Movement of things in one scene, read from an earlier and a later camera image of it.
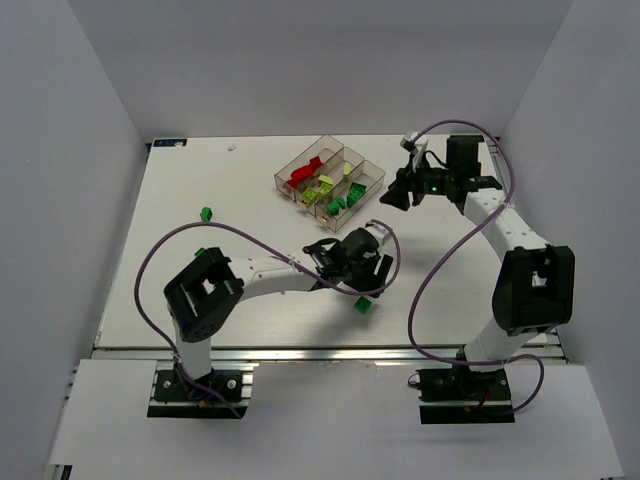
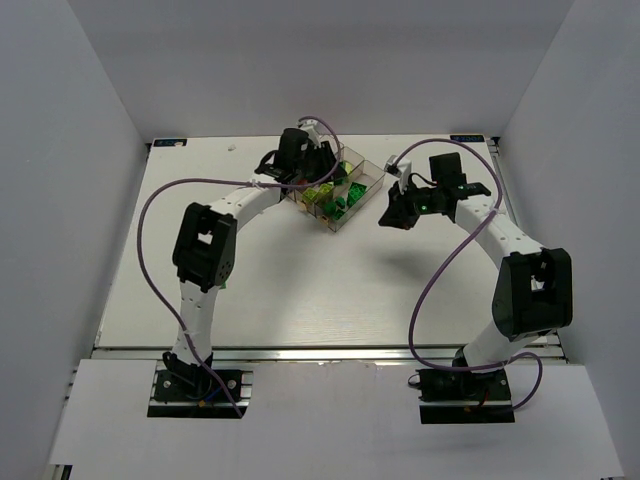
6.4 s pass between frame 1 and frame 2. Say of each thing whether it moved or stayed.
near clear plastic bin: stayed
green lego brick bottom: moved
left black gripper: moved
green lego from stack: stayed
